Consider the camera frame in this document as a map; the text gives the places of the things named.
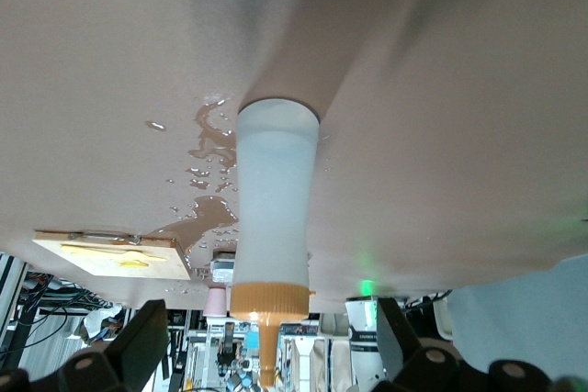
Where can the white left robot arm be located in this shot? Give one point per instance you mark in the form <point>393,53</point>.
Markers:
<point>363,332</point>

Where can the wooden cutting board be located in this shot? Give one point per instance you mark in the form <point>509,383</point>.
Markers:
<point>151,270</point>

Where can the yellow plastic fork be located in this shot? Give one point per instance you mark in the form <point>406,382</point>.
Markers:
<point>92,249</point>

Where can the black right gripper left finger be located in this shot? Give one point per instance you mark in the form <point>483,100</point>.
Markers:
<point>133,355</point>

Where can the lemon slice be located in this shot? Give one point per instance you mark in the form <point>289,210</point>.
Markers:
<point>141,264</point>
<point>125,265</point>

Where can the translucent sauce bottle orange cap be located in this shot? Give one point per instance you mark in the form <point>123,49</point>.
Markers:
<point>275,208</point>

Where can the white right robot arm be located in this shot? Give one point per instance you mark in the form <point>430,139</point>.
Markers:
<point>528,318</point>

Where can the pink plastic cup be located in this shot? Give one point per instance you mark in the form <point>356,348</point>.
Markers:
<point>216,302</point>

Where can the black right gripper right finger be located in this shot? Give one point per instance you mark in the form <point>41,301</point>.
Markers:
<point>404,360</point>

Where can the yellow plastic knife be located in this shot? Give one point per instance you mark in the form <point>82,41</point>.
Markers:
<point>149,256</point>

